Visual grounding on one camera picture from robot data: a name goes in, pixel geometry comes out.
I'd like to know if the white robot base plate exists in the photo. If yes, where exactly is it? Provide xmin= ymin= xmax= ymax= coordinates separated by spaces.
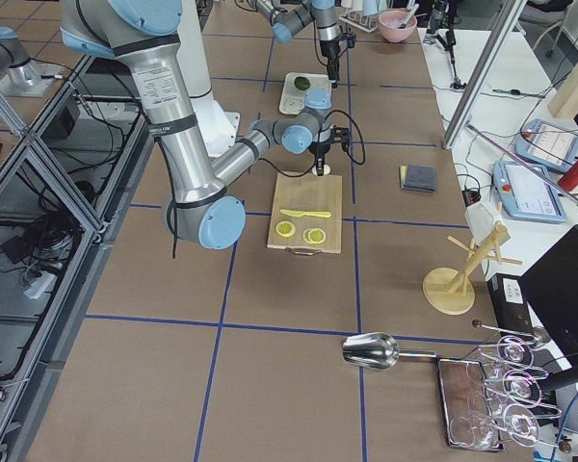
xmin=191 ymin=98 xmax=240 ymax=158

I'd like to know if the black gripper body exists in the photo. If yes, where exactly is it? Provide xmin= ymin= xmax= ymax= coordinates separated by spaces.
xmin=308 ymin=125 xmax=352 ymax=157
xmin=317 ymin=29 xmax=355 ymax=80

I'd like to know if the yellow plastic knife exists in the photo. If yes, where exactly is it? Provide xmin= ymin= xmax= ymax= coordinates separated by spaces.
xmin=279 ymin=209 xmax=332 ymax=218

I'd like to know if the blue teach pendant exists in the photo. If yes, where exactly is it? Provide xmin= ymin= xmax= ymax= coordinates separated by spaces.
xmin=492 ymin=161 xmax=566 ymax=224
xmin=514 ymin=118 xmax=578 ymax=173

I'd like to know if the white steamed bun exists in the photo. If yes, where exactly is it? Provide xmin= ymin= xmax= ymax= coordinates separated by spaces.
xmin=311 ymin=165 xmax=331 ymax=176

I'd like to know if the metal rod in ice bowl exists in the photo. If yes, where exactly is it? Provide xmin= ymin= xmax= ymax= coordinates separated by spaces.
xmin=398 ymin=2 xmax=419 ymax=29

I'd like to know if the black monitor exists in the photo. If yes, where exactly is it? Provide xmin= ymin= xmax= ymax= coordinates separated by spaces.
xmin=519 ymin=225 xmax=578 ymax=392

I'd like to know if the far blue teach pendant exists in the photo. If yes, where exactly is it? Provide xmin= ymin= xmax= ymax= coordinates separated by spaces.
xmin=514 ymin=118 xmax=578 ymax=173

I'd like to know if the aluminium frame post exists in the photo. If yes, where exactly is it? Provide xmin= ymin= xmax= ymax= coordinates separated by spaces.
xmin=442 ymin=0 xmax=527 ymax=149

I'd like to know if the wine glass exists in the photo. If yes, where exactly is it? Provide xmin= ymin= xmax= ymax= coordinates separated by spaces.
xmin=496 ymin=335 xmax=535 ymax=370

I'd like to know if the metal scoop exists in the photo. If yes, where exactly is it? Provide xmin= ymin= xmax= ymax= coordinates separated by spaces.
xmin=342 ymin=332 xmax=437 ymax=371

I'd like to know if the green strap watch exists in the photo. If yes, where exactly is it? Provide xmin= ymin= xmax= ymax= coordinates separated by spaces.
xmin=492 ymin=89 xmax=545 ymax=99

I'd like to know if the near blue teach pendant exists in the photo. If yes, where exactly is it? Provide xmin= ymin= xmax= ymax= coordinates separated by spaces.
xmin=492 ymin=161 xmax=566 ymax=224

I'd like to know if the folded grey yellow cloth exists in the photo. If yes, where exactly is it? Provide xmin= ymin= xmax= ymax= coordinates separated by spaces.
xmin=399 ymin=165 xmax=436 ymax=193

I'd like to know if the green avocado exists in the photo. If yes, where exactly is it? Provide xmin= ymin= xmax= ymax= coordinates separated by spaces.
xmin=293 ymin=75 xmax=311 ymax=91

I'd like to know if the wooden mug tree stand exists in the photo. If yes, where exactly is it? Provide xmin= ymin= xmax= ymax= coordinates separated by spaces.
xmin=422 ymin=220 xmax=522 ymax=316

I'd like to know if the pink ice bowl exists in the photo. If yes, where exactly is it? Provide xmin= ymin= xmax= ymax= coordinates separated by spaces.
xmin=378 ymin=10 xmax=417 ymax=43

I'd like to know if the white bear serving tray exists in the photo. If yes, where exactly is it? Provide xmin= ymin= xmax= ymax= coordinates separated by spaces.
xmin=278 ymin=72 xmax=331 ymax=116

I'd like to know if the lone lemon slice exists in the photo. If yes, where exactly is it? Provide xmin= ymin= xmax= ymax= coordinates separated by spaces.
xmin=275 ymin=220 xmax=296 ymax=239

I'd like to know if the black glass rack tray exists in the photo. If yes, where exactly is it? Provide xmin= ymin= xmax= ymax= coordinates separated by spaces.
xmin=435 ymin=358 xmax=490 ymax=450

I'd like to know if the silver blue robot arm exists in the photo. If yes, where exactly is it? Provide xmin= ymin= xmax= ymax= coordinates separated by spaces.
xmin=61 ymin=1 xmax=336 ymax=249
xmin=247 ymin=0 xmax=355 ymax=89

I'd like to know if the wooden cutting board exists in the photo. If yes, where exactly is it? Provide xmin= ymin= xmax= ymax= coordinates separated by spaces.
xmin=267 ymin=173 xmax=343 ymax=254

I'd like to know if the black tripod stick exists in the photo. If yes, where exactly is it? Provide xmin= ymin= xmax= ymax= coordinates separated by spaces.
xmin=423 ymin=0 xmax=466 ymax=90

